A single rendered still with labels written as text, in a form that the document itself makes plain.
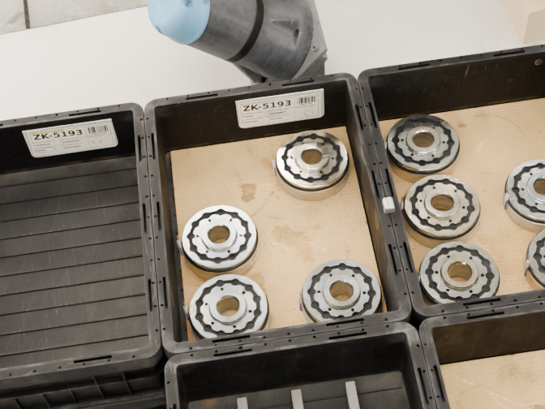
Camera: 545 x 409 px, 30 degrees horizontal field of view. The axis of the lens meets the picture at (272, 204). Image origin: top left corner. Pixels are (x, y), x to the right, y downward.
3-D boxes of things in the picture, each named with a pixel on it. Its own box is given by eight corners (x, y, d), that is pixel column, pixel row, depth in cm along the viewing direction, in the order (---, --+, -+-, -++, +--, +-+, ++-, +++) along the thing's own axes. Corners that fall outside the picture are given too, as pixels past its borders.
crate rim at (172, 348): (145, 111, 144) (143, 100, 142) (354, 81, 145) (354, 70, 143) (165, 364, 121) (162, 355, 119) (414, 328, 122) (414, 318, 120)
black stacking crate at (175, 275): (157, 153, 152) (144, 103, 142) (353, 125, 152) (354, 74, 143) (178, 397, 129) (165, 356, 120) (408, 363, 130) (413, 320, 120)
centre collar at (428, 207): (421, 191, 139) (422, 188, 138) (457, 188, 139) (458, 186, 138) (426, 221, 136) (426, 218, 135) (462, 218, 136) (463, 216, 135)
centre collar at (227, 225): (197, 226, 138) (197, 223, 137) (233, 217, 138) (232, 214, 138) (204, 255, 135) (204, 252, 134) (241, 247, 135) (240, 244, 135)
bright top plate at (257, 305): (189, 278, 133) (189, 277, 133) (266, 273, 133) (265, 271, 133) (189, 347, 128) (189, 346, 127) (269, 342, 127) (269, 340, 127)
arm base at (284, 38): (246, 55, 174) (198, 36, 169) (294, -16, 168) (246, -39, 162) (272, 107, 164) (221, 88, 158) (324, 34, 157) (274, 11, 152)
